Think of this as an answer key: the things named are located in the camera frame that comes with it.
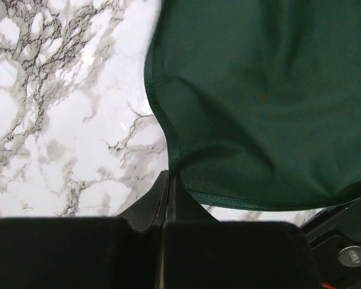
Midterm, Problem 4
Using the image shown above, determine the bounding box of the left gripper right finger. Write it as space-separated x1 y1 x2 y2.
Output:
162 174 321 288

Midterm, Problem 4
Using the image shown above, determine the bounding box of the dark green cloth napkin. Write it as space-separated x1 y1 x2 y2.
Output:
144 0 361 211

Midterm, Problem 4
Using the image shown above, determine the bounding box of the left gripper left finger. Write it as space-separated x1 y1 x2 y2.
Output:
0 171 169 288

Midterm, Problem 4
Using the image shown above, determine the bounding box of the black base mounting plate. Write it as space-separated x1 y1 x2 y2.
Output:
301 198 361 288

